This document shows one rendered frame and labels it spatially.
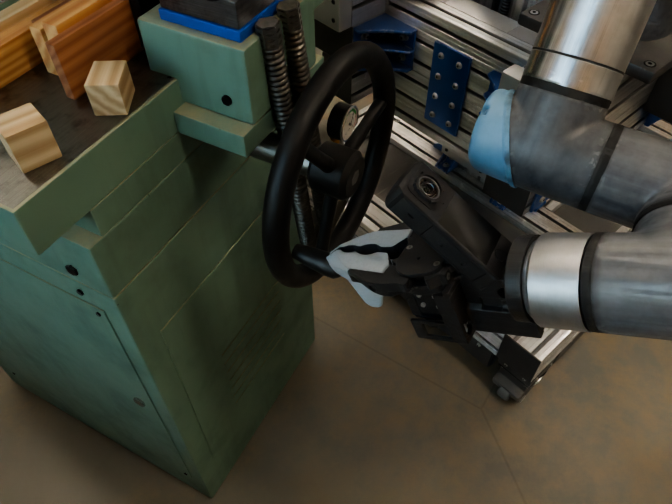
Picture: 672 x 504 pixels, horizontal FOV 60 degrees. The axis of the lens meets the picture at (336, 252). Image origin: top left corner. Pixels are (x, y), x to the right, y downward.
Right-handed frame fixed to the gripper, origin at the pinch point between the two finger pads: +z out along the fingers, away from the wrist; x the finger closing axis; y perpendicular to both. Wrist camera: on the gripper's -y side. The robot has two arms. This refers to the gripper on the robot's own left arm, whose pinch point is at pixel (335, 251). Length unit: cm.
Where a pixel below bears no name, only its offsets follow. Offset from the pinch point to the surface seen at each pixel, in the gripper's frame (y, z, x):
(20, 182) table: -18.9, 18.7, -13.6
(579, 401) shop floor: 88, 6, 51
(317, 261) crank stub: 0.8, 2.5, -0.7
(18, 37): -29.0, 28.8, -0.3
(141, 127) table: -16.6, 17.8, -0.3
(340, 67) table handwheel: -14.6, -1.4, 10.2
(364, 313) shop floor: 63, 54, 48
